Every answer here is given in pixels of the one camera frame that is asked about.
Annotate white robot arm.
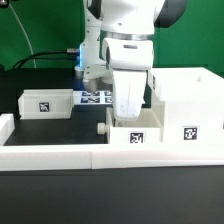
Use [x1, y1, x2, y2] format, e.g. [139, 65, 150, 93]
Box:
[75, 0, 188, 121]

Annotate white thin cable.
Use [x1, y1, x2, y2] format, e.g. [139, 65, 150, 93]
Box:
[8, 2, 38, 69]

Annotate white drawer cabinet box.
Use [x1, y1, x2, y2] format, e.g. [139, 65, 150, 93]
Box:
[148, 67, 224, 144]

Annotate white fiducial marker sheet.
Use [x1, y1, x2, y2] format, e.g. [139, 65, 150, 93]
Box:
[73, 91, 112, 105]

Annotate white U-shaped fence frame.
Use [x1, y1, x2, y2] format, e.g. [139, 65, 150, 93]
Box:
[0, 114, 224, 171]

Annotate white drawer tray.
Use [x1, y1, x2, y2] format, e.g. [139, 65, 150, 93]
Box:
[18, 89, 74, 119]
[97, 107, 163, 144]

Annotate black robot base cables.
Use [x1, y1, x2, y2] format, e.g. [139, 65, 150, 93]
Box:
[11, 48, 81, 70]

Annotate white front drawer tray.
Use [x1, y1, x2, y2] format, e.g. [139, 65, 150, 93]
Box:
[97, 107, 163, 144]

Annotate white rear drawer tray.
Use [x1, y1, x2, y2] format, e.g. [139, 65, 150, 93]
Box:
[18, 89, 74, 119]

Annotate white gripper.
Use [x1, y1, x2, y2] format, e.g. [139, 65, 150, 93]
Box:
[83, 38, 154, 121]

